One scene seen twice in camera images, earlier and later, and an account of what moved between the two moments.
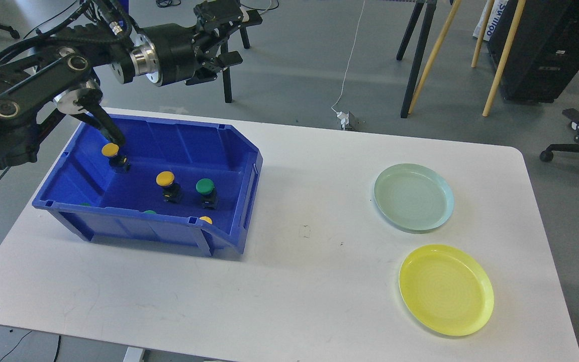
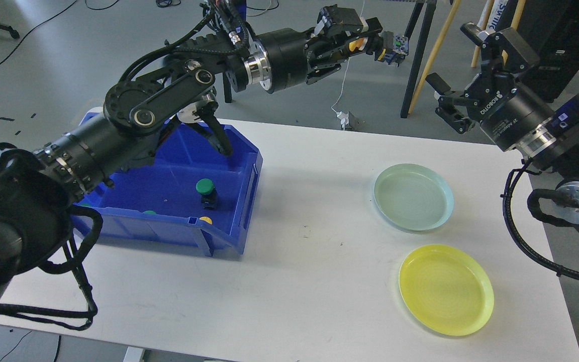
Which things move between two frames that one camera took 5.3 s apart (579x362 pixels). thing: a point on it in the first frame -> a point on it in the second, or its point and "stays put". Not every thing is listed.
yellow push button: (171, 190) -> (386, 46)
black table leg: (227, 86) stays put
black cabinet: (553, 40) stays put
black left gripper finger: (225, 16) -> (341, 20)
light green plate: (413, 197) stays put
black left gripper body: (181, 49) -> (292, 54)
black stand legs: (428, 8) stays put
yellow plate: (445, 291) stays put
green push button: (206, 187) stays put
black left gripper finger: (208, 70) -> (321, 71)
